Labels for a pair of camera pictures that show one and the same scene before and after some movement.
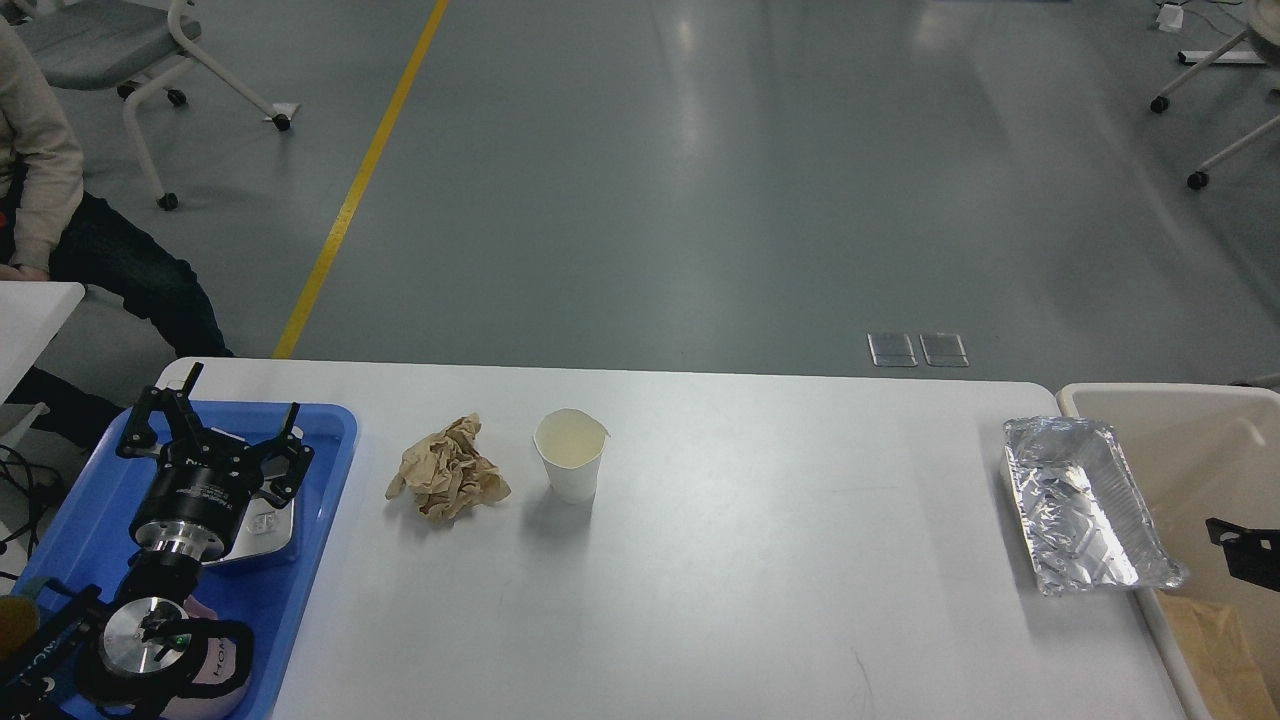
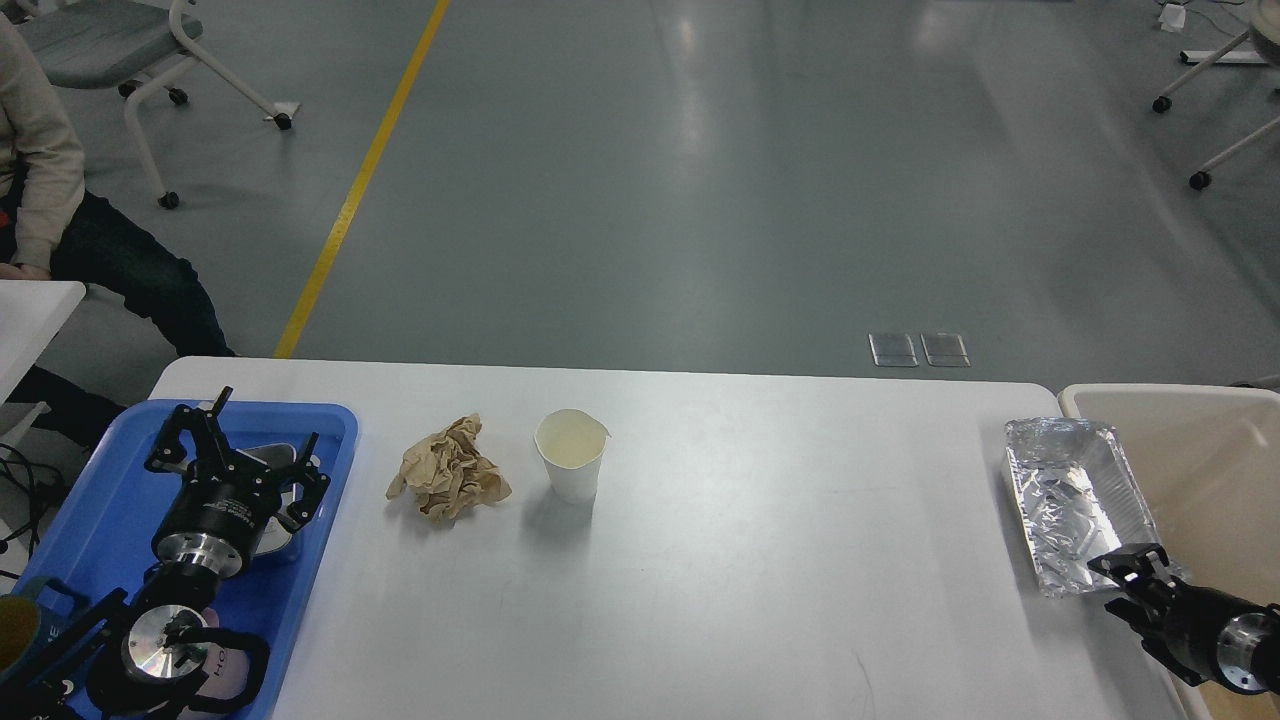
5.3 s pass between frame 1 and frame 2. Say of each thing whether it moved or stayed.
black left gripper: moved
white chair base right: stayed
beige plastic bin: stayed
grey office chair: stayed
